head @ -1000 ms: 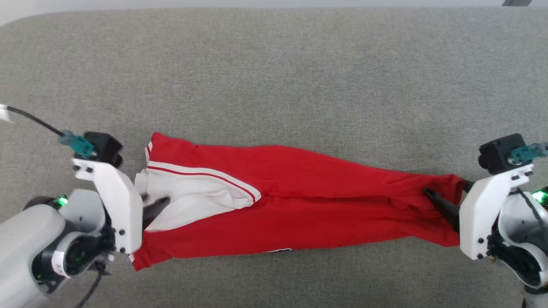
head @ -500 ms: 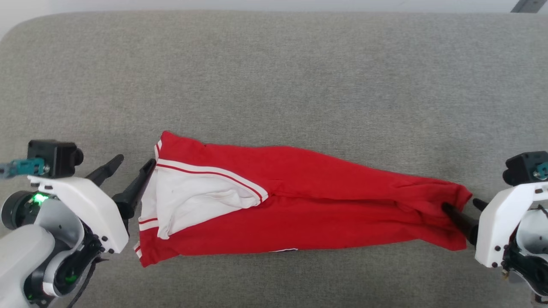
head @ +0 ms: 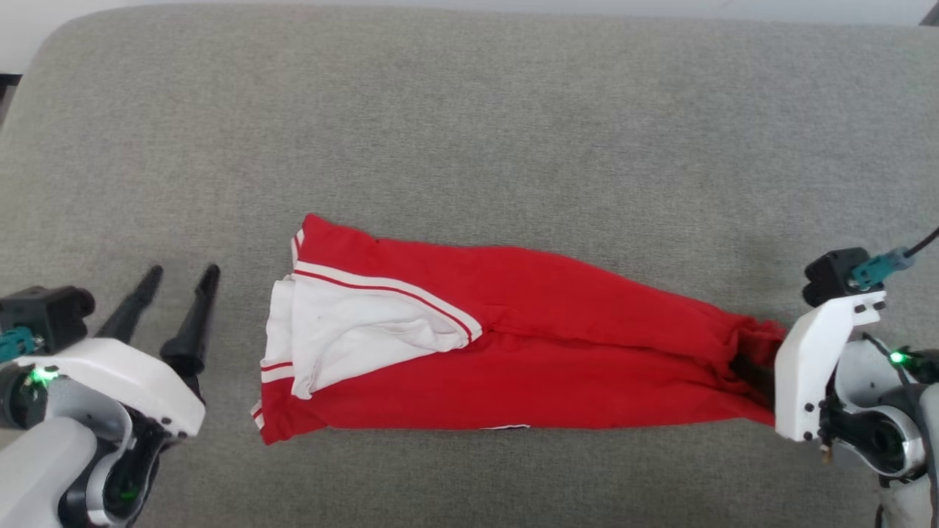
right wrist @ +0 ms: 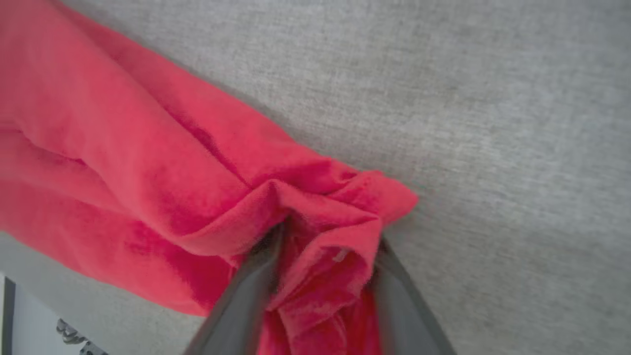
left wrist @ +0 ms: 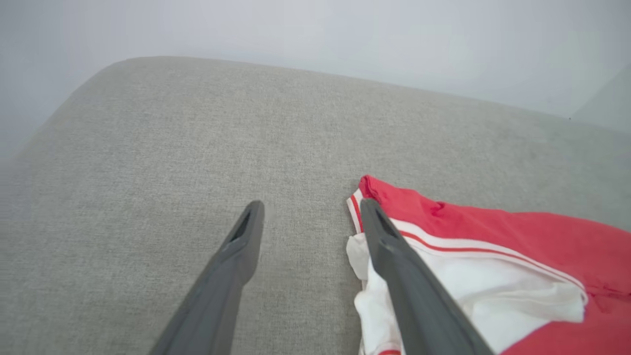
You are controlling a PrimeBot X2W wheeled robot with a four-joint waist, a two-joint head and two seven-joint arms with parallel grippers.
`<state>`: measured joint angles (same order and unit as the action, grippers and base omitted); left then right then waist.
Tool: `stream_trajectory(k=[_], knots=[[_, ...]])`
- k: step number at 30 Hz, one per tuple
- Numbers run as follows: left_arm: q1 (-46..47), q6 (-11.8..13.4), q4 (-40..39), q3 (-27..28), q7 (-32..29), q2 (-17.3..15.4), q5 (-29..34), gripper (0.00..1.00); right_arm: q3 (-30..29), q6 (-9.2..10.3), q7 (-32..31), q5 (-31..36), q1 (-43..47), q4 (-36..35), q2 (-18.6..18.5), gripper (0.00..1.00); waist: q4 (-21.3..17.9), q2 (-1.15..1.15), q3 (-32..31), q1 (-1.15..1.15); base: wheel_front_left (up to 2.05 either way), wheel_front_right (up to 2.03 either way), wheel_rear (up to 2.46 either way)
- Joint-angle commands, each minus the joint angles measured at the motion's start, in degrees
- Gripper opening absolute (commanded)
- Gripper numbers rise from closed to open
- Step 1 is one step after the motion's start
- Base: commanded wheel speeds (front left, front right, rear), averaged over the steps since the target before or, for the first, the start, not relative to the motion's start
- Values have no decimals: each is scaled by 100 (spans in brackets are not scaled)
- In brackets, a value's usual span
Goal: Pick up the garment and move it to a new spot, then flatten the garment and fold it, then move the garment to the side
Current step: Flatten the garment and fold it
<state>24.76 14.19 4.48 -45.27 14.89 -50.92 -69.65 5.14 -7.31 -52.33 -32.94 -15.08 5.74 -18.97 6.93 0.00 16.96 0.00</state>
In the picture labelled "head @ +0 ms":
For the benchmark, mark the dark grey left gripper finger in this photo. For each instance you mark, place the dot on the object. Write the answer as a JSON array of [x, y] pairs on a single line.
[[132, 308], [192, 330]]

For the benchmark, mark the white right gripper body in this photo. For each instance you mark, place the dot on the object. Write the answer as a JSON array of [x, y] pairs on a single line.
[[810, 367]]

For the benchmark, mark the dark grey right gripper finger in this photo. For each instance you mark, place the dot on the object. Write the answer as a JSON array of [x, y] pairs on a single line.
[[752, 375]]

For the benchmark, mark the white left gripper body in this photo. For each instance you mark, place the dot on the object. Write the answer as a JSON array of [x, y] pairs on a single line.
[[125, 381]]

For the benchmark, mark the red white sports jersey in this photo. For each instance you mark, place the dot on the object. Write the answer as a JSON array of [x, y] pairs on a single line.
[[528, 337]]

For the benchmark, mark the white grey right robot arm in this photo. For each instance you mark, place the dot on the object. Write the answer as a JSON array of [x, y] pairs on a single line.
[[895, 433]]

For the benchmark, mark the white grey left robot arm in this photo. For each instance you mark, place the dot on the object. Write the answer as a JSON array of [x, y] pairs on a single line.
[[51, 469]]

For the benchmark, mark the dark object beside sofa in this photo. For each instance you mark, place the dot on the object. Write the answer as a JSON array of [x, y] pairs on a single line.
[[7, 99]]

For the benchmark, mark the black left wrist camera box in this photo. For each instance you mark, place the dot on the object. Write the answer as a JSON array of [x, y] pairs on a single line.
[[48, 314]]

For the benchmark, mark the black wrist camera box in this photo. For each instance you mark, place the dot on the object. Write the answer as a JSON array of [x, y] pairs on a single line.
[[48, 314], [832, 275]]

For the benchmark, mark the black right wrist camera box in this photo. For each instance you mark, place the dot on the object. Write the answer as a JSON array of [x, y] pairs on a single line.
[[832, 275]]

